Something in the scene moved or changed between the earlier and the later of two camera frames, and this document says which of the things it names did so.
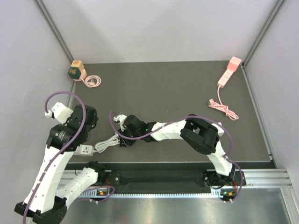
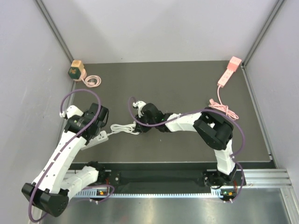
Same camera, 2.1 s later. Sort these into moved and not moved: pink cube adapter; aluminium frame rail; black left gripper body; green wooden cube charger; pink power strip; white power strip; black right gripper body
Moved: black left gripper body; black right gripper body; white power strip
Not moved: green wooden cube charger; pink cube adapter; pink power strip; aluminium frame rail
